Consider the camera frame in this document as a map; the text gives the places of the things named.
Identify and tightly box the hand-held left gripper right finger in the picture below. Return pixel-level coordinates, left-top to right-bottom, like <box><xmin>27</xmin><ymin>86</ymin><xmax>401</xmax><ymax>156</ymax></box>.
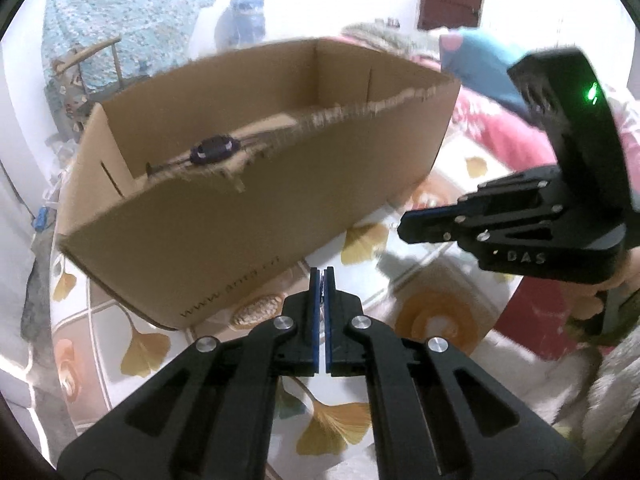
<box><xmin>322</xmin><ymin>266</ymin><xmax>586</xmax><ymax>480</ymax></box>

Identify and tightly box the dark purple smart watch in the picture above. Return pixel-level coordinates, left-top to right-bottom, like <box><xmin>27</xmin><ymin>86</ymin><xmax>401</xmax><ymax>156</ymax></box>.
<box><xmin>145</xmin><ymin>130</ymin><xmax>261</xmax><ymax>173</ymax></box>

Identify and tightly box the person's right hand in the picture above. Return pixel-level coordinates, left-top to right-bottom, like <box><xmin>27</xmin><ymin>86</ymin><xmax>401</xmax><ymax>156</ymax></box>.
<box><xmin>571</xmin><ymin>237</ymin><xmax>640</xmax><ymax>335</ymax></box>

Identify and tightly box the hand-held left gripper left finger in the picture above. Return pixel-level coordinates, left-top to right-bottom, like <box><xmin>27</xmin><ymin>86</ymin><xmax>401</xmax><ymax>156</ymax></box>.
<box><xmin>57</xmin><ymin>267</ymin><xmax>322</xmax><ymax>480</ymax></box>

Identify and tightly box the grey-green patterned cushion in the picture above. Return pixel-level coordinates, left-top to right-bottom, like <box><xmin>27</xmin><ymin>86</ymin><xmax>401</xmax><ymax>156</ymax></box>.
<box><xmin>340</xmin><ymin>20</ymin><xmax>441</xmax><ymax>61</ymax></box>

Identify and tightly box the white fluffy blanket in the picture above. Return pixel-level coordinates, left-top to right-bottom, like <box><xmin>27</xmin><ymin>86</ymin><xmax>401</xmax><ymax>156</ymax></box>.
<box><xmin>480</xmin><ymin>330</ymin><xmax>640</xmax><ymax>461</ymax></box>

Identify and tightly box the blue water jug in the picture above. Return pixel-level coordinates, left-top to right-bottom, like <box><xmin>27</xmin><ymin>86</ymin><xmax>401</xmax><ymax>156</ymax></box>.
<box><xmin>215</xmin><ymin>0</ymin><xmax>271</xmax><ymax>53</ymax></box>

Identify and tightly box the teal floral cloth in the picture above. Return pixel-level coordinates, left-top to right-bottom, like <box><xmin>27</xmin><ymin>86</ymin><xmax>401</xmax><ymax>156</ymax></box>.
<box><xmin>40</xmin><ymin>0</ymin><xmax>213</xmax><ymax>106</ymax></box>

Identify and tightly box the ginkgo leaf patterned table mat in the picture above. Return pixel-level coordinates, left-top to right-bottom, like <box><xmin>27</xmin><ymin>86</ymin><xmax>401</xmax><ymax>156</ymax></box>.
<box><xmin>20</xmin><ymin>135</ymin><xmax>561</xmax><ymax>480</ymax></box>

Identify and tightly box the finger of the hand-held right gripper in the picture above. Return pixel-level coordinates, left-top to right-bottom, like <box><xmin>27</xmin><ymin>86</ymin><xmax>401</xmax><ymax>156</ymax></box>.
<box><xmin>402</xmin><ymin>165</ymin><xmax>566</xmax><ymax>226</ymax></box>
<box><xmin>400</xmin><ymin>209</ymin><xmax>567</xmax><ymax>249</ymax></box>

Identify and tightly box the brown cardboard box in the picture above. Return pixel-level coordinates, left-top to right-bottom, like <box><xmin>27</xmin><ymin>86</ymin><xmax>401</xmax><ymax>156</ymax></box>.
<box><xmin>56</xmin><ymin>36</ymin><xmax>462</xmax><ymax>332</ymax></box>

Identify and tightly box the wooden chair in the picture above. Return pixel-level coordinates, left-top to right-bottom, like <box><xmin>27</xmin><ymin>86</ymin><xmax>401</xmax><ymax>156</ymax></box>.
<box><xmin>52</xmin><ymin>35</ymin><xmax>126</xmax><ymax>111</ymax></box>

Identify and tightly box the pink floral blanket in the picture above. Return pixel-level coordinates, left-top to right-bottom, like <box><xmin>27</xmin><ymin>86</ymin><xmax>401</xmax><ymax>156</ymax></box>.
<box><xmin>415</xmin><ymin>55</ymin><xmax>640</xmax><ymax>361</ymax></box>

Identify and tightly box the teal pillow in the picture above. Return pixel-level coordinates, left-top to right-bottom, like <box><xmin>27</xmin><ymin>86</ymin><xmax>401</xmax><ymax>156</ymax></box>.
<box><xmin>440</xmin><ymin>27</ymin><xmax>531</xmax><ymax>111</ymax></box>

